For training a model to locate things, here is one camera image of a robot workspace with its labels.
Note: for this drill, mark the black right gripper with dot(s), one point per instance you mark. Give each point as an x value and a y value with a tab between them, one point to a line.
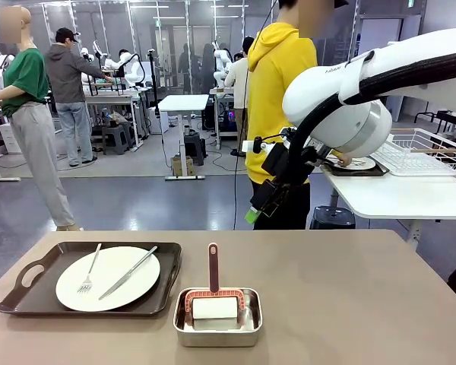
285	186

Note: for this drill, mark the silver metal table knife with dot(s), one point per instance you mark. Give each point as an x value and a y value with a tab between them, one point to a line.
129	272

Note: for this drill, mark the large white round plate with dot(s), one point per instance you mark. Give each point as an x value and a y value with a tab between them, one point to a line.
110	292

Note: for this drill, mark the silver metal fork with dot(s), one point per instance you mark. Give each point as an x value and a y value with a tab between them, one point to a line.
90	270

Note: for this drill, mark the brown plastic serving tray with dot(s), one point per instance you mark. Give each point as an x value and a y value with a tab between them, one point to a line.
30	300

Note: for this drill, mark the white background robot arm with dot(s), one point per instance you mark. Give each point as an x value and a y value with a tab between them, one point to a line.
221	62
131	66

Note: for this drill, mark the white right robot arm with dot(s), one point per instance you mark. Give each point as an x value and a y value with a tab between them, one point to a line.
327	95

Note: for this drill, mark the person's right hand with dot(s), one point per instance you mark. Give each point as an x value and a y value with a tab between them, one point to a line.
344	159

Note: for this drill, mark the black round stool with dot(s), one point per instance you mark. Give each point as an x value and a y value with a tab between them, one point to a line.
332	217

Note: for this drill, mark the cardboard box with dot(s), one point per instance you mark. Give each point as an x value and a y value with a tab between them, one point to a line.
182	165

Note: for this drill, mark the person in yellow hoodie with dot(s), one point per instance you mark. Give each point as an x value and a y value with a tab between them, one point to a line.
273	95

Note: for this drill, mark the dark tray with plain rim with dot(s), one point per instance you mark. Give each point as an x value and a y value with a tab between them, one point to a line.
380	170

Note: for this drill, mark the rectangular stainless steel tin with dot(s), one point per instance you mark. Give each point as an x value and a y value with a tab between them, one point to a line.
216	338

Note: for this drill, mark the person in cream sweater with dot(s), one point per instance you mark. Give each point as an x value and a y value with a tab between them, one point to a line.
237	72

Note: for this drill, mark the white side table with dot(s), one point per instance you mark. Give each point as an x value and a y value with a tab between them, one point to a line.
403	194

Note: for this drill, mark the grey plastic stool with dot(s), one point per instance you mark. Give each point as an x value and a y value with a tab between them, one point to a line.
116	137

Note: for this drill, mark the man in grey hoodie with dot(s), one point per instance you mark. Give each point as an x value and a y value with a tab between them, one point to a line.
66	72

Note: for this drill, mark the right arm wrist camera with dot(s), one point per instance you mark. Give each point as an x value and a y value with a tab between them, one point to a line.
255	145

